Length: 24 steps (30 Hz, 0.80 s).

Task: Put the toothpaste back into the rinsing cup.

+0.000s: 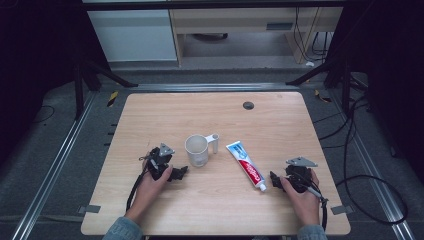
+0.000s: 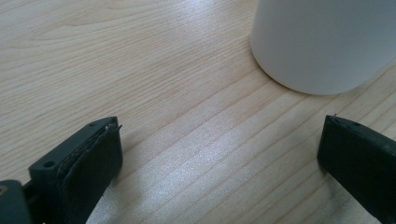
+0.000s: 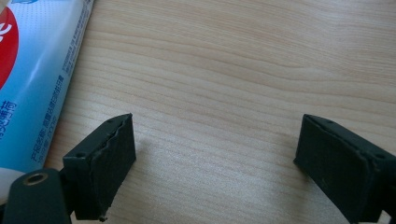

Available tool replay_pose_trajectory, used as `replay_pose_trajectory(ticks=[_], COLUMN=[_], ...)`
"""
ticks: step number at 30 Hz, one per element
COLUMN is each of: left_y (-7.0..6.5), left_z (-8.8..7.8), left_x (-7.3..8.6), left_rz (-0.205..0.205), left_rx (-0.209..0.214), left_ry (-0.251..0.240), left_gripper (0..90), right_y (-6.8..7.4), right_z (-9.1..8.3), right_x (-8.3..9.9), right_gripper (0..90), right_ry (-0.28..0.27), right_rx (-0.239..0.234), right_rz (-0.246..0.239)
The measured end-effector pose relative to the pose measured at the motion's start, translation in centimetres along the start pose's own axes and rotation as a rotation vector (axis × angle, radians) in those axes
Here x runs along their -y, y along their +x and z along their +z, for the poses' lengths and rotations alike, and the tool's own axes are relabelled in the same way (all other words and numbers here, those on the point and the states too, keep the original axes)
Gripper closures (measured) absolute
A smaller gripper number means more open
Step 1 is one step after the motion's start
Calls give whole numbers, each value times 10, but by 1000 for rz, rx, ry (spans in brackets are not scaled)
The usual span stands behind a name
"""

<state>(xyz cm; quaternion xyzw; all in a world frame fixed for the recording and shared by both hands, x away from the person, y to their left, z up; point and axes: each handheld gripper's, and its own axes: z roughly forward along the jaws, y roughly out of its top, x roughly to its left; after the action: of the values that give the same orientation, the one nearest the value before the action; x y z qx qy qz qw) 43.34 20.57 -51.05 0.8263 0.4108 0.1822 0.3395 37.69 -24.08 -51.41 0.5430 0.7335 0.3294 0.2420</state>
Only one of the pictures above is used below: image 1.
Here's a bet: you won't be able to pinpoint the black metal stand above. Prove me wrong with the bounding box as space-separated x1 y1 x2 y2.
285 56 368 117
73 58 140 122

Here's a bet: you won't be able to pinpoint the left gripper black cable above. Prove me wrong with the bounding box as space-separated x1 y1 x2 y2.
125 165 150 213

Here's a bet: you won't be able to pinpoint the hanging black cables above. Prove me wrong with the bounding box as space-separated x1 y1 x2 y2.
292 6 335 64

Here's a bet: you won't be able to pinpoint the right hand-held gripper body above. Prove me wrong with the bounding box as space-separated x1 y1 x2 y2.
284 156 319 194

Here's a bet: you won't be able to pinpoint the grey table corner bracket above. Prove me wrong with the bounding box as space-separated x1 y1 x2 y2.
330 204 354 216
77 204 102 215

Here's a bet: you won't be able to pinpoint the toothpaste tube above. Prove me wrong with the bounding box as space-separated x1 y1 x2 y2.
225 140 269 193

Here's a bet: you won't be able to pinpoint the person's right hand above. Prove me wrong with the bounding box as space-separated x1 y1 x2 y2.
279 168 322 228

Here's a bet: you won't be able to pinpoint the white cup with handle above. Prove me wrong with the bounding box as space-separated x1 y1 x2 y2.
184 133 221 169

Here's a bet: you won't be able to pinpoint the thin black floor cable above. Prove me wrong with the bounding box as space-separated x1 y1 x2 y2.
32 104 56 125

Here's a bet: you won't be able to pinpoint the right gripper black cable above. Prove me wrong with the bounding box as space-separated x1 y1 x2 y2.
293 171 330 232

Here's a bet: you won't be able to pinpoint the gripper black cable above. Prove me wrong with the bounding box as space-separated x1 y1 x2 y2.
293 171 330 232
125 165 150 213

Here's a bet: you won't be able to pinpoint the person's left hand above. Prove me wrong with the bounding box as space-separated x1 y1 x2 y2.
125 163 174 225

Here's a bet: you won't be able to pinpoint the white cabinet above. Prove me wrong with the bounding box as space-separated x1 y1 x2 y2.
86 8 178 63

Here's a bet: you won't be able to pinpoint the aluminium floor rail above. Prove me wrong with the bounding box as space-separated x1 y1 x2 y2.
10 91 98 240
128 82 301 93
328 91 418 240

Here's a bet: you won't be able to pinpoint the yellow black tape strip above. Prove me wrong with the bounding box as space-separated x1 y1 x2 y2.
313 88 333 104
106 90 120 108

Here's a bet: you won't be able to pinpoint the long black floor cable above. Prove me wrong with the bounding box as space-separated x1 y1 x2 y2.
313 94 410 226

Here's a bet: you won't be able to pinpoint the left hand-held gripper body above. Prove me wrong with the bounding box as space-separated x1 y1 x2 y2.
139 142 176 182

